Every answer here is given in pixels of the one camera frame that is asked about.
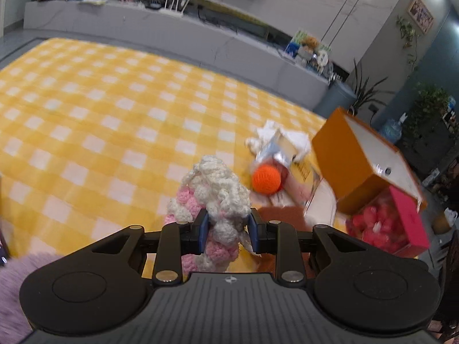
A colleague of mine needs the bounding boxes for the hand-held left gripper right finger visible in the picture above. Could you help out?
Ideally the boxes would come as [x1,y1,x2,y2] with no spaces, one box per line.
[247,213,386,284]

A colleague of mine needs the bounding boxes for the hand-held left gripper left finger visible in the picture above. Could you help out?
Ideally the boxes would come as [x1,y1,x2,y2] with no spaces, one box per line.
[72,210,209,284]

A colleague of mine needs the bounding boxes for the pink white crochet piece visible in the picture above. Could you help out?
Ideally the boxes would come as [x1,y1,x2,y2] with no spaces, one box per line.
[164,156,252,273]

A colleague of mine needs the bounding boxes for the orange crochet ball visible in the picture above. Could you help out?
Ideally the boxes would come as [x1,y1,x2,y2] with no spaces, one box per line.
[251,164,281,196]

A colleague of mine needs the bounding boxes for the clear plastic container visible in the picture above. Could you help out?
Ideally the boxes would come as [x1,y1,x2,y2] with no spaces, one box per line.
[276,159,338,223]

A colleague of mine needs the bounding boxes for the silver snack packet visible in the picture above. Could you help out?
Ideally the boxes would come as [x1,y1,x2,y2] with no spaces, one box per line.
[251,131,298,167]

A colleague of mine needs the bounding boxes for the white cloth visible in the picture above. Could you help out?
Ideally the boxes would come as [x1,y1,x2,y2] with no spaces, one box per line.
[246,121,312,162]

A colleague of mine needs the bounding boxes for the orange cardboard box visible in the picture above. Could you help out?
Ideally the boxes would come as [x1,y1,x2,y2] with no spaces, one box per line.
[311,107,429,216]

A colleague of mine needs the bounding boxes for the red cube box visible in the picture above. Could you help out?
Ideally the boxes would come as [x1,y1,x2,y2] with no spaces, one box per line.
[346,185,431,259]

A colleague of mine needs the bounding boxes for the grey trash bin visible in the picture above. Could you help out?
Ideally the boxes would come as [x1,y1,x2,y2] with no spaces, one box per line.
[314,79,357,119]

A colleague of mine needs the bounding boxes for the yellow checkered cloth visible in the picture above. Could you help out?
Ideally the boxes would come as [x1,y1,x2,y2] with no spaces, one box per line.
[0,37,345,280]

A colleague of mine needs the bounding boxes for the blue water bottle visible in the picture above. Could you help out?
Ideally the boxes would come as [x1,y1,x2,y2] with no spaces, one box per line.
[379,113,409,144]

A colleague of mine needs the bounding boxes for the long-leaf potted plant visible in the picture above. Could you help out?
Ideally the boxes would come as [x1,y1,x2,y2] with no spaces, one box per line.
[349,59,395,115]

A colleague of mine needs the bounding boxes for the dark cabinet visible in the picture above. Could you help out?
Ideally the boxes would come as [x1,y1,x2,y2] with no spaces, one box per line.
[398,115,459,187]

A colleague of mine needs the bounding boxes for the green picture board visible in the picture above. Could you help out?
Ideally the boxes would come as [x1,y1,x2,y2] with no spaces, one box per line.
[287,29,334,65]

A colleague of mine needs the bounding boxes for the purple fluffy cloth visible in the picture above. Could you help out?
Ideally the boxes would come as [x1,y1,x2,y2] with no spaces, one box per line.
[0,253,54,341]

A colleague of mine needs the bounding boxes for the marble television console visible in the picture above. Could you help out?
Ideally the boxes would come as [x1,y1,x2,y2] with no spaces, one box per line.
[23,0,330,112]

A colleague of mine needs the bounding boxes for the green trailing potted plant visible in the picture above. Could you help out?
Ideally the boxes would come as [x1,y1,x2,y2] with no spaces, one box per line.
[405,82,452,140]

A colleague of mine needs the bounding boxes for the white router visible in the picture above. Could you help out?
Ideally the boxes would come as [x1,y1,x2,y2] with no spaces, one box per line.
[158,0,189,17]

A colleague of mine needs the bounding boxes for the hanging vine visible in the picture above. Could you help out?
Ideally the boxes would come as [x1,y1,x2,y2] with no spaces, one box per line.
[396,14,422,76]

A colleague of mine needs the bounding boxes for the framed wall picture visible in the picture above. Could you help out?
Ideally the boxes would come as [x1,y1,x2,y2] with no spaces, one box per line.
[408,0,434,34]

